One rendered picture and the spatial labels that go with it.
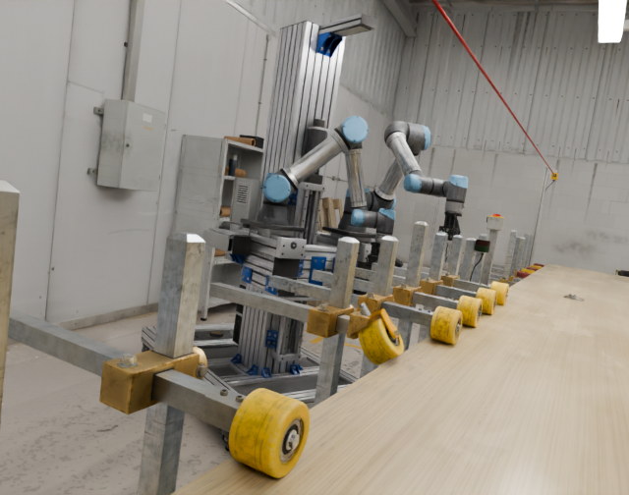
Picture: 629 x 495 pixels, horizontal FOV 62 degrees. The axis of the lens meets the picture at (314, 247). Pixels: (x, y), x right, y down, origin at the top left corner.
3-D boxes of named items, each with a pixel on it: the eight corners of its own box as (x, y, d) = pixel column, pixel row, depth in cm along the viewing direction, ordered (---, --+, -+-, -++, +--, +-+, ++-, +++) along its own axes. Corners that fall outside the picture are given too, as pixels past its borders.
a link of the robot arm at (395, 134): (382, 112, 245) (416, 178, 212) (402, 116, 249) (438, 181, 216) (372, 132, 252) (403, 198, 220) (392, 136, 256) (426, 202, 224)
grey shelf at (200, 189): (162, 309, 461) (182, 134, 445) (219, 297, 543) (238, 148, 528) (203, 321, 444) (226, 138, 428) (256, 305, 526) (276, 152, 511)
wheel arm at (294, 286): (266, 287, 144) (268, 273, 143) (274, 285, 147) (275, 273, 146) (445, 331, 120) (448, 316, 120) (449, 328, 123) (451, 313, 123)
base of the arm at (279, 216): (251, 219, 246) (253, 198, 245) (277, 222, 255) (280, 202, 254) (266, 223, 234) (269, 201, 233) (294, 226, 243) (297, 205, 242)
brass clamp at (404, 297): (388, 302, 150) (391, 286, 149) (404, 298, 162) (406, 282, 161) (409, 307, 147) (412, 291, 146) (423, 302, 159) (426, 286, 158)
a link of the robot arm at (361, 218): (348, 224, 241) (371, 228, 242) (352, 226, 230) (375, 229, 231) (351, 207, 240) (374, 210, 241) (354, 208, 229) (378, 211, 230)
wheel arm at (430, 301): (311, 280, 166) (312, 268, 165) (315, 279, 169) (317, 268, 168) (468, 316, 142) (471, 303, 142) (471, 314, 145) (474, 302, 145)
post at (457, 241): (432, 356, 202) (453, 234, 198) (434, 354, 205) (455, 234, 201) (441, 358, 201) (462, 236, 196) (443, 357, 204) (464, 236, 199)
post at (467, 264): (447, 347, 224) (467, 237, 220) (449, 345, 228) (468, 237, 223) (456, 349, 223) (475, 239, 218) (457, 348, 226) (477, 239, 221)
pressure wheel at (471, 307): (461, 290, 144) (464, 302, 150) (453, 316, 141) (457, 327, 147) (483, 295, 141) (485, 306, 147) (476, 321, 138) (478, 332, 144)
